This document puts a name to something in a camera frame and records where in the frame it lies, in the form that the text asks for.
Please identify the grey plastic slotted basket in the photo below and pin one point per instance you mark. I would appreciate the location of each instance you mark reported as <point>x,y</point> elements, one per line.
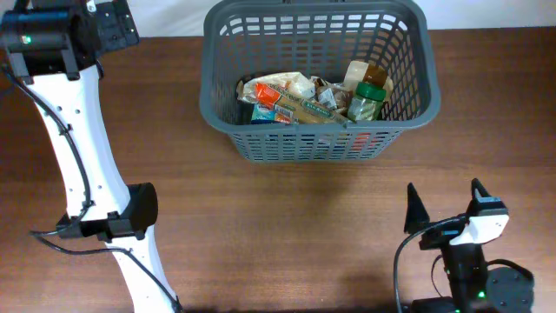
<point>317,38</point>

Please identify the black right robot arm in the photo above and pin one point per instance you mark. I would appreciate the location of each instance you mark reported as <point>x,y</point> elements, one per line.
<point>476,285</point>

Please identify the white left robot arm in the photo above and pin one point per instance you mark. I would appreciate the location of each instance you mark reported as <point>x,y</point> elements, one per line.
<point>54,50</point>

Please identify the beige food bag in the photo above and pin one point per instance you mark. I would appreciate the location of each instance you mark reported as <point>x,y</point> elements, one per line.
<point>294,82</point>

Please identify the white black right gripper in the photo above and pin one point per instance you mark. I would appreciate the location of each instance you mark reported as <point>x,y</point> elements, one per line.
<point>442,233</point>

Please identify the blue tissue multipack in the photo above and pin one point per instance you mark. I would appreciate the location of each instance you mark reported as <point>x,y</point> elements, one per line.
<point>262,114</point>

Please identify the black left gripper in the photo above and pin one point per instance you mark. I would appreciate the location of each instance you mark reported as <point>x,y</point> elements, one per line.
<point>120,21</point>

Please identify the green lid spice jar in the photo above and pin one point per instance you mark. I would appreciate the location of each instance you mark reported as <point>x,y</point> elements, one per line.
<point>366,103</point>

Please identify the brown clear snack bag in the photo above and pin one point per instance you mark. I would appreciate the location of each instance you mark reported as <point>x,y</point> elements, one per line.
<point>337,96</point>

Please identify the red spaghetti packet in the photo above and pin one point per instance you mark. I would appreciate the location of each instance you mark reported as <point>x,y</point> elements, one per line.
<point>298,109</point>

